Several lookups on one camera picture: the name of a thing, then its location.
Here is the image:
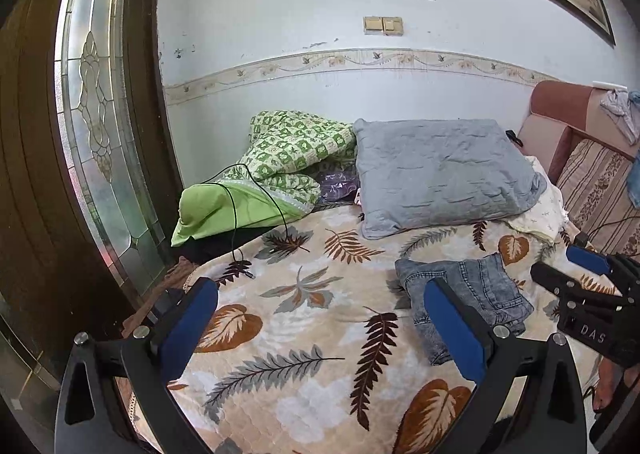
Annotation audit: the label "leaf print blanket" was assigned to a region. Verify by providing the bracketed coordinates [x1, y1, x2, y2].
[115, 206, 621, 454]

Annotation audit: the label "thin black cable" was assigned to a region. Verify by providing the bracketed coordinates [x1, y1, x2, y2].
[202, 164, 311, 279]

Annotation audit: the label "cream white cloth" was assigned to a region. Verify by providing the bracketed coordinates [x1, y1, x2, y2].
[507, 156, 568, 245]

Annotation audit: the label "grey quilted pillow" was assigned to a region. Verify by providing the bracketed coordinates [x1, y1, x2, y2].
[352, 119, 548, 241]

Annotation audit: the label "person's right hand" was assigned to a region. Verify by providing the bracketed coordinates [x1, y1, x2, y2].
[593, 356, 626, 411]

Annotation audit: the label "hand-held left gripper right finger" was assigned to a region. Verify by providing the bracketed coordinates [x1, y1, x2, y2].
[424, 276, 588, 454]

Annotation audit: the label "blue towel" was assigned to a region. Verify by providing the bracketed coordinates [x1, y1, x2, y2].
[625, 91, 640, 209]

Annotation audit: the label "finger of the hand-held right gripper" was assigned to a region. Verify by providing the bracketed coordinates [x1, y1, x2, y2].
[566, 245, 640, 297]
[530, 261, 628, 309]

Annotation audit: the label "pale lilac cloth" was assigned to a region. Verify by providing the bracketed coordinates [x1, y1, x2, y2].
[600, 90, 638, 145]

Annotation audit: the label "black charger cable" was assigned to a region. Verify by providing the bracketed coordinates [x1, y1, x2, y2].
[587, 215, 640, 241]

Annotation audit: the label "purple plastic bag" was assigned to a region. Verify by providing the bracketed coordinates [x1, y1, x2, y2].
[315, 169, 361, 207]

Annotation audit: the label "stained glass door pane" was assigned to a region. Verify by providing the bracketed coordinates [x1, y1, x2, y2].
[54, 0, 168, 295]

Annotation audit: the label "pink striped sofa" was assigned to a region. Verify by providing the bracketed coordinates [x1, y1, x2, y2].
[517, 80, 640, 259]

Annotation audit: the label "black flat object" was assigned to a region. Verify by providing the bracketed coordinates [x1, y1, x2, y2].
[150, 286, 188, 322]

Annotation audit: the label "green patterned quilt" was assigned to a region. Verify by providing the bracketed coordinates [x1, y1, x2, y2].
[220, 110, 357, 217]

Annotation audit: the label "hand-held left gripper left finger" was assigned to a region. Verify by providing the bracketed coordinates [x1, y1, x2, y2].
[54, 276, 221, 454]

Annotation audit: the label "blue denim pants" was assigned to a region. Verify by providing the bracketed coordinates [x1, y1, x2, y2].
[395, 254, 535, 367]

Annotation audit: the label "black cloth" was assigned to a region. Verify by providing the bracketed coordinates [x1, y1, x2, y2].
[182, 228, 273, 265]

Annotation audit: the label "brown wooden door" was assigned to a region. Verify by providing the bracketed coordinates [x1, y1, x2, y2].
[0, 0, 183, 435]

